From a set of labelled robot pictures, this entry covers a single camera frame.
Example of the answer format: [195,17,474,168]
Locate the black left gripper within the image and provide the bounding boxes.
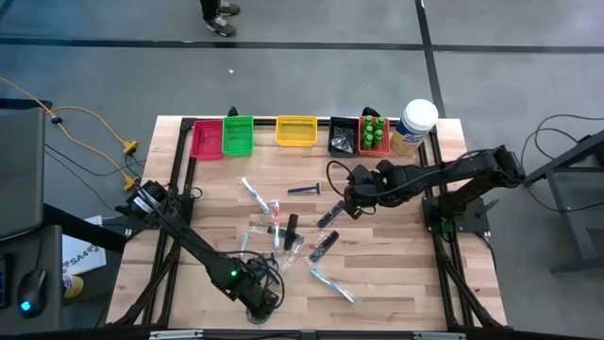
[233,276,280,323]

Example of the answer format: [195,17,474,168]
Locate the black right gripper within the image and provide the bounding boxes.
[344,182,381,219]

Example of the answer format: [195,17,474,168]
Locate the plastic black comb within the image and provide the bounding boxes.
[331,126,357,155]
[307,229,341,264]
[248,220,306,243]
[314,199,347,230]

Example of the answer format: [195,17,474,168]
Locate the dark blue disposable razor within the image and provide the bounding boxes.
[286,181,323,196]

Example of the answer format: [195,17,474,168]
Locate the bare black comb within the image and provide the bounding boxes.
[282,212,300,252]

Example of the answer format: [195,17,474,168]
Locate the red white toothbrush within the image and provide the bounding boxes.
[272,197,283,250]

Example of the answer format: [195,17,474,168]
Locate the orange plastic basket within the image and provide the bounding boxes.
[357,115,392,159]

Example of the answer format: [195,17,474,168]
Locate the black plastic basket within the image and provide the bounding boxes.
[327,115,361,159]

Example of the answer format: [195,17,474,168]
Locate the yellow plastic basket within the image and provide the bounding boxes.
[275,114,319,148]

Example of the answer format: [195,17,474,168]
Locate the Lysol wipes canister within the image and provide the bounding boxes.
[389,97,440,158]

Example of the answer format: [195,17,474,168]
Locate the green plastic basket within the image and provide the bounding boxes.
[221,115,257,158]

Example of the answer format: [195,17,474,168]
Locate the red plastic basket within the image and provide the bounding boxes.
[190,118,225,162]

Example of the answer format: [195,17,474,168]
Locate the white printed paper sheet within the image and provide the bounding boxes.
[60,214,109,276]

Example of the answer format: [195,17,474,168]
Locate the yellow wipes canister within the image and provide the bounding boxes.
[62,273,86,299]

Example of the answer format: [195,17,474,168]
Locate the black metal stand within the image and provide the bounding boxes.
[520,127,604,275]

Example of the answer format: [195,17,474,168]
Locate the black side desk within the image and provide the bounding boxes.
[0,224,64,334]

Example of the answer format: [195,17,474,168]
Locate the black computer mouse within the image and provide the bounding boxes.
[16,267,49,319]

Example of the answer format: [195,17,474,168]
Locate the person's feet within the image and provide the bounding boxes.
[198,0,243,39]

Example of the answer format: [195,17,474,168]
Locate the grey laptop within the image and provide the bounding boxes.
[0,106,47,241]

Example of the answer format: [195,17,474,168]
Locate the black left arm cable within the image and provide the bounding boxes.
[214,248,287,313]

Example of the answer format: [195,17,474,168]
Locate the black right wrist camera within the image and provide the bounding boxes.
[347,162,375,186]

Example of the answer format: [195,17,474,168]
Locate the silver edge bracket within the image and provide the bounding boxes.
[411,331,467,340]
[148,330,205,340]

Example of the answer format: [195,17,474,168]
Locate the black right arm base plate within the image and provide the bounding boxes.
[421,195,493,236]

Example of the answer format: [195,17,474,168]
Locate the black aluminium table frame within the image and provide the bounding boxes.
[106,115,509,332]

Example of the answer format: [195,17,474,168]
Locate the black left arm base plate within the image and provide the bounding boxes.
[123,194,195,233]

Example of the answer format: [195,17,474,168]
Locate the yellow extension cable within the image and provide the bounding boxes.
[0,76,141,193]

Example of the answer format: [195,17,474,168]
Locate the black floor cable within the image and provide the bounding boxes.
[517,112,604,233]

